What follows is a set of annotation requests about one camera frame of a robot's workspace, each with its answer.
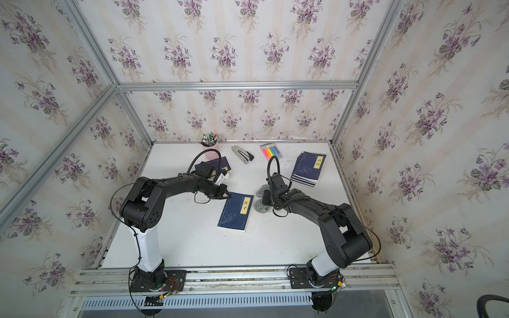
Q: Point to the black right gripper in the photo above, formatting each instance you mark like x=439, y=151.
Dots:
x=265, y=198

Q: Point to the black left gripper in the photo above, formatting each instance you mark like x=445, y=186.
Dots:
x=221, y=189

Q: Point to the blue book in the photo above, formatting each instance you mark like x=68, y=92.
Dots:
x=308, y=168
x=235, y=214
x=221, y=163

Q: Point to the grey patterned cloth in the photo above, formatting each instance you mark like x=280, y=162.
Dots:
x=258, y=204

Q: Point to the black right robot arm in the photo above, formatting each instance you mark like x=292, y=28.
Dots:
x=345, y=238

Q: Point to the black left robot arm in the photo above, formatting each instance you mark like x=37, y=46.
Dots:
x=143, y=208

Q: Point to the pink pen cup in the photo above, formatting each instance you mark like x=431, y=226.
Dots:
x=212, y=154

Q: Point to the pens in cup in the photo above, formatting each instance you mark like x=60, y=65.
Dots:
x=209, y=140

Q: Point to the grey black stapler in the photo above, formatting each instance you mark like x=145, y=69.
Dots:
x=243, y=155

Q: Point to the colourful highlighter pack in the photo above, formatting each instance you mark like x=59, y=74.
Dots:
x=269, y=150

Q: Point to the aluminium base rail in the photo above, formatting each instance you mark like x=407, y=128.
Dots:
x=225, y=287

